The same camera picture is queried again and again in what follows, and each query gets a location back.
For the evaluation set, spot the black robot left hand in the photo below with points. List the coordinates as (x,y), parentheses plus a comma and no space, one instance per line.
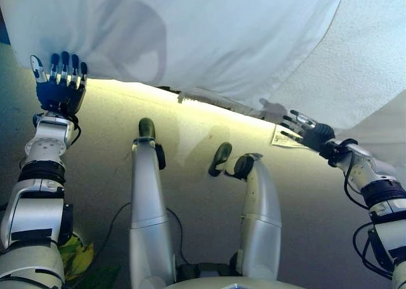
(60,92)

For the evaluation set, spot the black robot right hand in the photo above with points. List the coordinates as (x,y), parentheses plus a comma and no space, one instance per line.
(317,133)

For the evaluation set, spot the white duvet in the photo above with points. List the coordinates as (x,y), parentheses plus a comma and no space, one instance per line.
(222,32)

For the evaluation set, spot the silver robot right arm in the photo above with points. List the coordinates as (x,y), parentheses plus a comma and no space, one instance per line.
(380,187)

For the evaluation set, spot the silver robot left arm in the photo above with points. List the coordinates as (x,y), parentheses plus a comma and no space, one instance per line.
(35,213)

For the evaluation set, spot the white printed rug label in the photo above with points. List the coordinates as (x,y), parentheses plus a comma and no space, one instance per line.
(285,140)

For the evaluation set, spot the dark robot left foot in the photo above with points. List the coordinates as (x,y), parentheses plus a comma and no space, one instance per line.
(146,127)

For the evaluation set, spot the dark robot foot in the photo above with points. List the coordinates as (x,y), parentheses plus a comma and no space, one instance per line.
(146,127)
(222,154)

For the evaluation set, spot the dark robot right foot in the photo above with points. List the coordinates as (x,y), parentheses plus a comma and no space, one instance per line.
(222,154)

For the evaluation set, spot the silver robot right leg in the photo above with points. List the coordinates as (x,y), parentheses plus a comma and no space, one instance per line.
(261,222)

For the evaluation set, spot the silver robot leg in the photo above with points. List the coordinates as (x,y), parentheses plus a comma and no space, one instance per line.
(261,222)
(149,222)

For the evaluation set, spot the silver robot left leg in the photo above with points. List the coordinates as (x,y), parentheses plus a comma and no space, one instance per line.
(149,222)

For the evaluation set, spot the green yellow leaf cloth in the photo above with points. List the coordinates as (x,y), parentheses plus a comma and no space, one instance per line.
(79,260)

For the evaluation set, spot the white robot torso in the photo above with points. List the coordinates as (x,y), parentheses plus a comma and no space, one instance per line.
(234,285)

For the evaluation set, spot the dark bed frame base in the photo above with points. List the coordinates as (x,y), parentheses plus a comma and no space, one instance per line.
(3,32)

